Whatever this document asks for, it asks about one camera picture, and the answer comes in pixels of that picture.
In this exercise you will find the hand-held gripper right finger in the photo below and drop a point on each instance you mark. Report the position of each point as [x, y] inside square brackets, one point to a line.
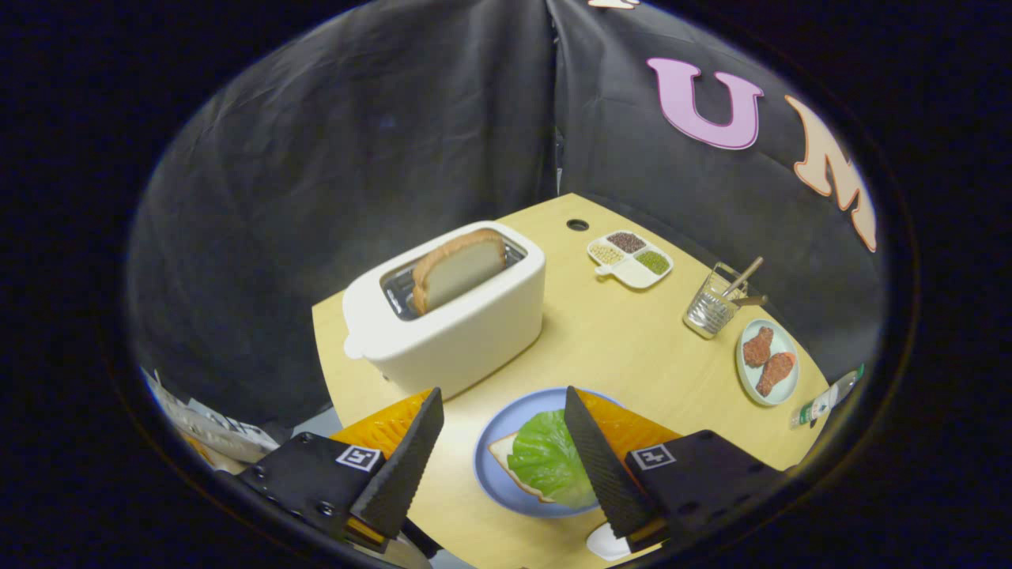
[605, 474]

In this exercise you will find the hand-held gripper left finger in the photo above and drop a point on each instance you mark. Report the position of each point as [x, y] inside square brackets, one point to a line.
[403, 474]

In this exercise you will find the green lettuce leaf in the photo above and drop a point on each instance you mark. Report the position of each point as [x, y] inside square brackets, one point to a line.
[549, 458]

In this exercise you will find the toasted bread slice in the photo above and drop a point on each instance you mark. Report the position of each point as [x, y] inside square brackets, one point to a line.
[462, 273]

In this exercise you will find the white plate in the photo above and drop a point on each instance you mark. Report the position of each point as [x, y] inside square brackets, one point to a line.
[605, 544]

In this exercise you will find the white bread slice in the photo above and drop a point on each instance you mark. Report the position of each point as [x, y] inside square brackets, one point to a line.
[502, 452]

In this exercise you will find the blue plate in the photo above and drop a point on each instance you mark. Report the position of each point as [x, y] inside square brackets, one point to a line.
[498, 427]

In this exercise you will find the white toaster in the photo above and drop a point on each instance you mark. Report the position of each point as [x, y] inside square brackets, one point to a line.
[458, 340]

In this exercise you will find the pale green plate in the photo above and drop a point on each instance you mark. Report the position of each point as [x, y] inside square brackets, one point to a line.
[747, 383]

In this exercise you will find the pale beige object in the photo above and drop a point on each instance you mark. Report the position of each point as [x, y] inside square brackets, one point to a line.
[213, 431]

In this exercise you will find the brown meat piece orange edge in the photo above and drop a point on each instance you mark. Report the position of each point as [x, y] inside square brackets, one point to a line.
[775, 373]

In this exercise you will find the white divided seasoning tray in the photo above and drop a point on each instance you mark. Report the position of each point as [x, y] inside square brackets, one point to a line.
[632, 273]

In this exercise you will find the wooden utensil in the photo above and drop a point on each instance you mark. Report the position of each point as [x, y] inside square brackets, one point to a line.
[751, 300]
[745, 276]

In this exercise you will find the clear water bottle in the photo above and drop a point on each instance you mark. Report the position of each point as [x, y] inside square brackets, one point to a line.
[822, 403]

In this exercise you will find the black backdrop cloth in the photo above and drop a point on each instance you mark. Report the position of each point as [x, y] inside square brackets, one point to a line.
[316, 158]

